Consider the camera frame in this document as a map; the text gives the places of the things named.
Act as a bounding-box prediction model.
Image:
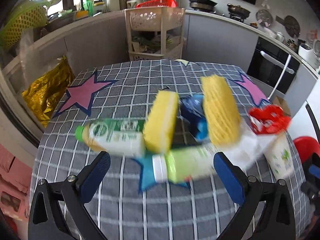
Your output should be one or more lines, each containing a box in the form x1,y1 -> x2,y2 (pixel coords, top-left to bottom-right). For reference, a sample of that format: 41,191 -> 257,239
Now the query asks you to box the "green capped white bottle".
75,118 -> 146,158

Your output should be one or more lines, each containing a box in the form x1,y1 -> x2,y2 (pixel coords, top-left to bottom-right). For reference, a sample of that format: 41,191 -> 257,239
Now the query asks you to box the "cardboard box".
272,96 -> 291,116

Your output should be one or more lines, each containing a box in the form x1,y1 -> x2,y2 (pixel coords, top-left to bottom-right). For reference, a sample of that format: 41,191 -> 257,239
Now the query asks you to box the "gold foil bag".
22,56 -> 75,127

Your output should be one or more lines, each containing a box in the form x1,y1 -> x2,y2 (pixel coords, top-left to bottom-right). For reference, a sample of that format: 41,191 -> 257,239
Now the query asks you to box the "green dish soap bottle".
84,0 -> 94,17

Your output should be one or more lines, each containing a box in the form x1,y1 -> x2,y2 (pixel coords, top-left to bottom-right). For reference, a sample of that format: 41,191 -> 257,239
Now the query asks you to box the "black wok on stove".
189,0 -> 217,12

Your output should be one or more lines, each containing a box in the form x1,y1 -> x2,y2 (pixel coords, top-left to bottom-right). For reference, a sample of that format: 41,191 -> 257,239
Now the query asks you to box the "green plastic colander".
1,0 -> 48,50

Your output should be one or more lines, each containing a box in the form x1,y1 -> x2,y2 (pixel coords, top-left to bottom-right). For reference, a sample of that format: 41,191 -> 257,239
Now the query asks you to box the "yellow sponge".
143,90 -> 179,154

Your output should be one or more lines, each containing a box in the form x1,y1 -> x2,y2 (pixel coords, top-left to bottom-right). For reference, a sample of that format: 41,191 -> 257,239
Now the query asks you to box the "red trash bin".
293,136 -> 320,163

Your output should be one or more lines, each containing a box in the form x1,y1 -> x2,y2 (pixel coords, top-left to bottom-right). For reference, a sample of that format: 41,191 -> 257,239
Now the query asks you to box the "black built-in oven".
247,37 -> 300,94

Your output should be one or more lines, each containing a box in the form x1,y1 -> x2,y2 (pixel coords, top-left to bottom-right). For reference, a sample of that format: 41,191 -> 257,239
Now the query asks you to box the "beige plastic storage rack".
124,7 -> 185,61

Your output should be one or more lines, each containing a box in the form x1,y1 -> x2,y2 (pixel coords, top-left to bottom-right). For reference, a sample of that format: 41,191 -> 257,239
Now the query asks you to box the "red plastic bag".
248,105 -> 291,134

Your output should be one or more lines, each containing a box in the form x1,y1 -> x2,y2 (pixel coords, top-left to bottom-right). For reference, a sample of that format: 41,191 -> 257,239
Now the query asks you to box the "red plastic basket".
135,0 -> 177,8

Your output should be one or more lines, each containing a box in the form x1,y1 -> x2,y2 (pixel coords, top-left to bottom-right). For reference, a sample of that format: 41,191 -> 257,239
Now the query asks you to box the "blue snack wrapper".
180,94 -> 209,143

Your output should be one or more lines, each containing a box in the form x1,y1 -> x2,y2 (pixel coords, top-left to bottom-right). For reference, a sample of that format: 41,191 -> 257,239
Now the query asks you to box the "white paper tissue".
214,118 -> 277,171

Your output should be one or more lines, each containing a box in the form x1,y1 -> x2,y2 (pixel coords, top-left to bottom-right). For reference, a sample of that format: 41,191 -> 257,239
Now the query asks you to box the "white refrigerator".
288,80 -> 320,142

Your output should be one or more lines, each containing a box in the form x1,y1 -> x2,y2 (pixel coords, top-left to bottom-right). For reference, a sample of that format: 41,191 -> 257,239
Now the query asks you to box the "grey checked tablecloth with stars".
30,60 -> 311,239

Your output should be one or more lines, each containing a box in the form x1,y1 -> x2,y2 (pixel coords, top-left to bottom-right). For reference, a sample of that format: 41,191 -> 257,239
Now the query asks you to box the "green white plastic bottle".
152,144 -> 217,184

